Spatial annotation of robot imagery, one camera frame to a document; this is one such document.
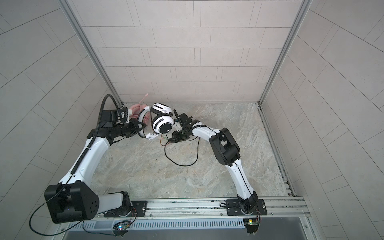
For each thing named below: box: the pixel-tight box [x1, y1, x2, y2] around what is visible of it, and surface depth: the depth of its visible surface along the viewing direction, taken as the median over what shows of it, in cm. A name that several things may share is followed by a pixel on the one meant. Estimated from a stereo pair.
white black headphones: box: [137, 103, 174, 139], surface depth 67 cm
